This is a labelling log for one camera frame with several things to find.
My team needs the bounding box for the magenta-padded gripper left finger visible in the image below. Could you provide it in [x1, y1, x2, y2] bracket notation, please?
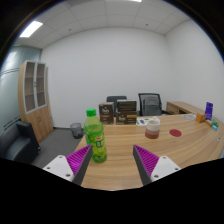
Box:
[43, 144, 94, 186]

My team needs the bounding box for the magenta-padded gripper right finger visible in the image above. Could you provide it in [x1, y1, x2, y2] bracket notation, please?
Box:
[132, 144, 182, 186]

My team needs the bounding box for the green drink bottle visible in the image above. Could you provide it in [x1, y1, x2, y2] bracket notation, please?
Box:
[83, 108, 108, 164]

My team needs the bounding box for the flat round red coaster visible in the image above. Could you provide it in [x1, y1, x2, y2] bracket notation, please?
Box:
[169, 128, 183, 138]

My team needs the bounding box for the dark mesh waste bin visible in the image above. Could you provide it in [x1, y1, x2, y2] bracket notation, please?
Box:
[69, 122, 84, 140]

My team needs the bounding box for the white and brown cup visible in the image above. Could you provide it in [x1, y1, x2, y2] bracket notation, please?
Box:
[144, 119, 161, 140]

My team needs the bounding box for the white printed sticker sheet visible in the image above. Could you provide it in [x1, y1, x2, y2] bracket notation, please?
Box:
[135, 116, 161, 127]

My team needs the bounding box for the black leather armchair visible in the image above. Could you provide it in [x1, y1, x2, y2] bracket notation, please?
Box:
[0, 120, 42, 165]

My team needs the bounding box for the wooden shelf cabinet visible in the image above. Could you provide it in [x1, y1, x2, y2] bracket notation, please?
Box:
[17, 60, 54, 144]

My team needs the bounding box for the round clear coiled disc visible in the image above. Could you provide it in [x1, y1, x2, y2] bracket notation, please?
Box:
[182, 113, 198, 122]

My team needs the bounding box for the wide brown cardboard box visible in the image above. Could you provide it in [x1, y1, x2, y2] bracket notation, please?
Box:
[115, 111, 138, 126]

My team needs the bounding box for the small orange box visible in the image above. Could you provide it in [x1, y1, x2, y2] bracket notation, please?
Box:
[195, 112, 207, 124]

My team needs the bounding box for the wooden side desk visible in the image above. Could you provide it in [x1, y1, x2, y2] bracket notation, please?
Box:
[165, 101, 205, 116]

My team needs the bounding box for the black mesh office chair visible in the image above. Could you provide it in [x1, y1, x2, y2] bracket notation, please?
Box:
[137, 92, 174, 117]

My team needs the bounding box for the small green box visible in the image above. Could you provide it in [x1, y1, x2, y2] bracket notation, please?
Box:
[211, 120, 220, 132]

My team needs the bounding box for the dark brown flat box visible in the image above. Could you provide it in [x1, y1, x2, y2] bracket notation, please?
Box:
[116, 99, 138, 114]

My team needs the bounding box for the purple upright box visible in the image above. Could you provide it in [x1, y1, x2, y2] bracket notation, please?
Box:
[205, 101, 214, 122]

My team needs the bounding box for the dark grey office chair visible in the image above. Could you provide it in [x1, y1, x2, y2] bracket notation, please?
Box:
[106, 95, 128, 118]

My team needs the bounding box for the rectangular ceiling light panel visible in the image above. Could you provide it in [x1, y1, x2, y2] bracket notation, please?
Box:
[19, 20, 44, 39]

